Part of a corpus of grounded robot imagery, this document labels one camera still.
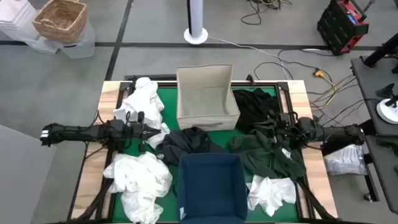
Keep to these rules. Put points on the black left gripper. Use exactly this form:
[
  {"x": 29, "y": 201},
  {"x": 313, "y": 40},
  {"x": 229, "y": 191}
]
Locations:
[{"x": 133, "y": 132}]

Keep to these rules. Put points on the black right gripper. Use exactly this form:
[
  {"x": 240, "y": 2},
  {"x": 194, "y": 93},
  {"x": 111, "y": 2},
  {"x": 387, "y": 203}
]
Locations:
[{"x": 287, "y": 127}]

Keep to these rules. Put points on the white shirt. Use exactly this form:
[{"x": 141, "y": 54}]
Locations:
[{"x": 143, "y": 96}]

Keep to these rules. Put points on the dark charcoal garment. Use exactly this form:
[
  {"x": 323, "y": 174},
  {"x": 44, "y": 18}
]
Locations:
[{"x": 186, "y": 143}]

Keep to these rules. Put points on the small white garment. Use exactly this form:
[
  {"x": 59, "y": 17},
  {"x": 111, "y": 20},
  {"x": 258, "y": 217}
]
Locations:
[{"x": 270, "y": 193}]

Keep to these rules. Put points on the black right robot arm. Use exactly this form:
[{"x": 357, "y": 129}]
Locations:
[{"x": 335, "y": 133}]

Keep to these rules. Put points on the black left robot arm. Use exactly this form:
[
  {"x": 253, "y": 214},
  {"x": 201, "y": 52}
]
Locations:
[{"x": 77, "y": 132}]

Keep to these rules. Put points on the black garment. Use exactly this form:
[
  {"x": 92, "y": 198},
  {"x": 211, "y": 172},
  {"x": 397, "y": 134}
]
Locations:
[{"x": 252, "y": 105}]

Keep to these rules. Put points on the dark green garment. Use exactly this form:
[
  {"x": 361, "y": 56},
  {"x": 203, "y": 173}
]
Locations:
[{"x": 258, "y": 155}]

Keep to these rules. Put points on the green table mat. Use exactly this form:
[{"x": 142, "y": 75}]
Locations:
[{"x": 170, "y": 102}]

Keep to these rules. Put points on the large white crumpled garment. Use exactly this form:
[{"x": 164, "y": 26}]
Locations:
[{"x": 140, "y": 180}]

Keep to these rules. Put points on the beige fabric storage box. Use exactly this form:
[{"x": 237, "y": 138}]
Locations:
[{"x": 205, "y": 102}]

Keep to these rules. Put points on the yellow power plug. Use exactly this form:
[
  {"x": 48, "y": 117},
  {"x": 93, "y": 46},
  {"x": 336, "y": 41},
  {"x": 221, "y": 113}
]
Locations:
[{"x": 319, "y": 74}]

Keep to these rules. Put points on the navy fabric storage box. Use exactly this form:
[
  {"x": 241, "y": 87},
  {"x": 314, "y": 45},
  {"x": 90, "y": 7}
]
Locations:
[{"x": 211, "y": 186}]

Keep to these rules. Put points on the clear plastic bag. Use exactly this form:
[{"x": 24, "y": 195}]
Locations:
[{"x": 345, "y": 160}]

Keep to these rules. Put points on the clear plastic storage bin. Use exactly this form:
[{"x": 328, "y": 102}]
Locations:
[{"x": 82, "y": 46}]

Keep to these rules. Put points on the grey side table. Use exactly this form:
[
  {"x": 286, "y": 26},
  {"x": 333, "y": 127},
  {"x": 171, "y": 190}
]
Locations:
[{"x": 373, "y": 90}]

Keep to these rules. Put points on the white tower fan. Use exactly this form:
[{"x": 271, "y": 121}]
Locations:
[{"x": 196, "y": 18}]

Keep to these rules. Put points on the white round stand base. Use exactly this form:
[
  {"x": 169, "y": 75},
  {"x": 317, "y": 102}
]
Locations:
[{"x": 387, "y": 110}]

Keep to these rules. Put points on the red and black tool case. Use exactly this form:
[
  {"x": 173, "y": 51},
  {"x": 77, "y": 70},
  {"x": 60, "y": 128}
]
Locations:
[{"x": 339, "y": 28}]

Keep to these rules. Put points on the black slanted pole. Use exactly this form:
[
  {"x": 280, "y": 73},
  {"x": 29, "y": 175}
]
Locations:
[{"x": 381, "y": 51}]

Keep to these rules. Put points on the woven wicker basket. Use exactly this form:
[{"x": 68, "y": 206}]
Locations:
[{"x": 60, "y": 20}]

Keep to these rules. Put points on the white stacked plastic bins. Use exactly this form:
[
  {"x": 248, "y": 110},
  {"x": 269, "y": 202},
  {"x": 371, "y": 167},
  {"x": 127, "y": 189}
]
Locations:
[{"x": 14, "y": 18}]

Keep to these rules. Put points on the black aluminium table frame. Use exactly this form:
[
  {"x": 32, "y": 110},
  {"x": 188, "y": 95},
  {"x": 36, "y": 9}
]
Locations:
[{"x": 166, "y": 84}]

